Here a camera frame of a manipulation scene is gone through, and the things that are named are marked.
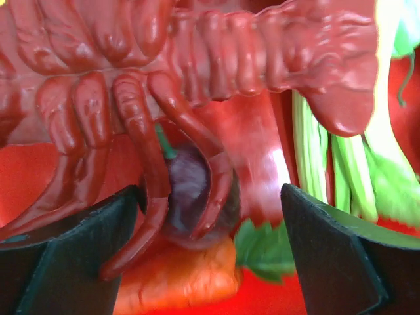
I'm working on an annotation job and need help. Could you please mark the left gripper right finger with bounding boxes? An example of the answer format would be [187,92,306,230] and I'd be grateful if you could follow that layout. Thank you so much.
[281,184,419,315]

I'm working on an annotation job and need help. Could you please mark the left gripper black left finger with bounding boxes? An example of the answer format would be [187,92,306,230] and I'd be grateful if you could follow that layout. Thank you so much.
[1,186,138,315]

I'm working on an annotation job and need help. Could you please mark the small toy cherry tomatoes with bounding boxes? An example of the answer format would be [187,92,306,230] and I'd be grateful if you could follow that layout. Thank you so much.
[234,219,295,284]

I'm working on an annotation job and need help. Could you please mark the white toy radish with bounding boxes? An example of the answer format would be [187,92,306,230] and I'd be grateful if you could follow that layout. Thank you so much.
[291,88,420,230]

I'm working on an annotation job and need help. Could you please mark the red plastic tray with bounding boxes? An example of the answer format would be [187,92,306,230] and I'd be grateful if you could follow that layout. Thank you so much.
[1,59,419,314]

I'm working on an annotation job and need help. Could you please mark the orange toy carrot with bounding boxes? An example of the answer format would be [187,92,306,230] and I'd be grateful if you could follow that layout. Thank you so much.
[113,237,243,314]

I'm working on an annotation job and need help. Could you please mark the small purple toy plum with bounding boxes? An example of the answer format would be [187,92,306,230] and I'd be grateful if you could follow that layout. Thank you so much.
[155,125,240,250]

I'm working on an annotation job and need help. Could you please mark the red toy lobster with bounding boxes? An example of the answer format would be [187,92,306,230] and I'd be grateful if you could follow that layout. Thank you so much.
[1,1,379,280]

